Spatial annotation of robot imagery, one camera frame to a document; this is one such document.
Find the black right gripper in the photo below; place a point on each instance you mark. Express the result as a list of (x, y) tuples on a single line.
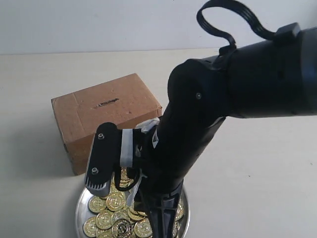
[(154, 158)]

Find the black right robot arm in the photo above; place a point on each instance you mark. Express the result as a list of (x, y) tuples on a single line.
[(272, 78)]

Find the brown cardboard box with slot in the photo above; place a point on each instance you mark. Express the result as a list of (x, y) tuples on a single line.
[(124, 101)]

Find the gold coin bottom centre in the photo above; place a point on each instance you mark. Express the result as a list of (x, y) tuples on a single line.
[(143, 228)]

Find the gold coin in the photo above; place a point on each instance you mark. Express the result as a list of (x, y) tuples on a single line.
[(96, 204), (115, 201), (103, 219), (143, 228), (90, 227)]

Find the gold coin left middle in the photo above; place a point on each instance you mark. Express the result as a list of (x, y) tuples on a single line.
[(115, 201)]

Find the gold coin lower left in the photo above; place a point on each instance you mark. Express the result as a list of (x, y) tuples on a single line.
[(103, 219)]

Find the round steel plate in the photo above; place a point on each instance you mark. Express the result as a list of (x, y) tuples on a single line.
[(83, 213)]

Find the gold coin far left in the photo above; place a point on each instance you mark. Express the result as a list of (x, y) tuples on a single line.
[(96, 204)]

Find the gold coin bottom left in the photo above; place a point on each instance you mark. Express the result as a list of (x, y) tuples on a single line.
[(90, 227)]

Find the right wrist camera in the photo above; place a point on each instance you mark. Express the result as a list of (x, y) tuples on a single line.
[(102, 159)]

